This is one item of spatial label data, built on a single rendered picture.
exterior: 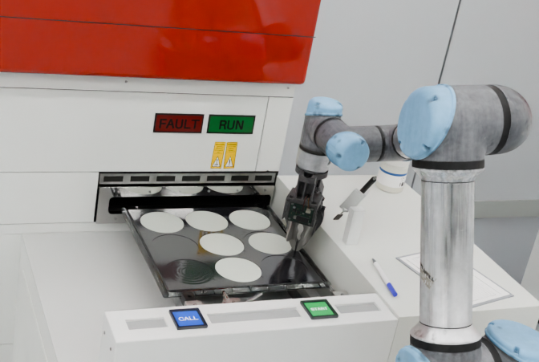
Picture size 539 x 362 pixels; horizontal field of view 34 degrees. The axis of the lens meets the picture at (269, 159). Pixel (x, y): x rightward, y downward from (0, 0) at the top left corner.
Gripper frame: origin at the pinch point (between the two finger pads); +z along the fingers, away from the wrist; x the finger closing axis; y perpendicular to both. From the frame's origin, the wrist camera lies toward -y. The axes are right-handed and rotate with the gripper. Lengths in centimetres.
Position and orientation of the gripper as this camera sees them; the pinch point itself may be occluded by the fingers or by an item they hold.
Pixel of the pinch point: (297, 244)
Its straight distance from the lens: 202.4
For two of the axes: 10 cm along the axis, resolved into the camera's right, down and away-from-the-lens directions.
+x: 9.5, 2.5, -1.7
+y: -2.5, 3.3, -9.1
